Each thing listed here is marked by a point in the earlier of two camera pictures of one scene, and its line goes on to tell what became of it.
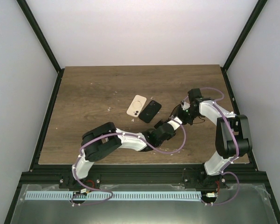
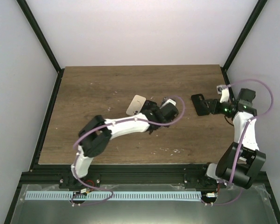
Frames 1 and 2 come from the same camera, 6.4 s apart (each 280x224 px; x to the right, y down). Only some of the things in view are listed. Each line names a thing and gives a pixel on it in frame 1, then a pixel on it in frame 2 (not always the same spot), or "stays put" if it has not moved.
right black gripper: [179, 115] -> [212, 105]
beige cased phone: [136, 106] stays put
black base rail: [140, 174] stays put
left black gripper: [158, 123] -> [169, 120]
